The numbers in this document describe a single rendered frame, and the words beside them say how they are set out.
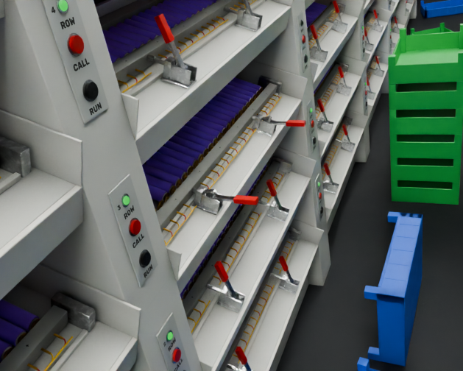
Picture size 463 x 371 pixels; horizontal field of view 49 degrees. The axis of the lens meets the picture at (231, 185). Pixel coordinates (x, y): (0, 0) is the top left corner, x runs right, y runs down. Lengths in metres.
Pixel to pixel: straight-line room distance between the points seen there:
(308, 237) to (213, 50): 0.66
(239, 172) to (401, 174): 0.91
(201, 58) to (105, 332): 0.40
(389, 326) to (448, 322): 0.22
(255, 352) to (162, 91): 0.60
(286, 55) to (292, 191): 0.30
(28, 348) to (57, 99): 0.25
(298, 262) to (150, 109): 0.74
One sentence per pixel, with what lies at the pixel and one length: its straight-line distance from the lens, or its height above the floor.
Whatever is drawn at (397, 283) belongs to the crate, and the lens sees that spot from 1.12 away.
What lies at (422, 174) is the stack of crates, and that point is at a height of 0.11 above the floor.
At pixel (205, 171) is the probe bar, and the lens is 0.80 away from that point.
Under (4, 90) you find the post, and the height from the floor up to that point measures 0.83.
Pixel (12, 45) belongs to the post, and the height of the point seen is 0.87.
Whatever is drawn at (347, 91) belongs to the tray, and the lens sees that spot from 1.67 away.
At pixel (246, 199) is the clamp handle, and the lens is 0.73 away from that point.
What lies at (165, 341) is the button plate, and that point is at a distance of 0.65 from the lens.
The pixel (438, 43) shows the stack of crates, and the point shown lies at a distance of 1.83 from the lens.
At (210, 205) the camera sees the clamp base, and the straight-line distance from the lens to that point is 0.76.
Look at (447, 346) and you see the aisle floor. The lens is 1.28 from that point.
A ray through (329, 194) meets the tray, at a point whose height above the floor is 0.15.
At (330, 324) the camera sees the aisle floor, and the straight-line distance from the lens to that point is 1.32.
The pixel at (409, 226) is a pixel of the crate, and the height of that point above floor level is 0.20.
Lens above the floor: 0.94
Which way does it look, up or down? 29 degrees down
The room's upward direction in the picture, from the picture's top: 11 degrees counter-clockwise
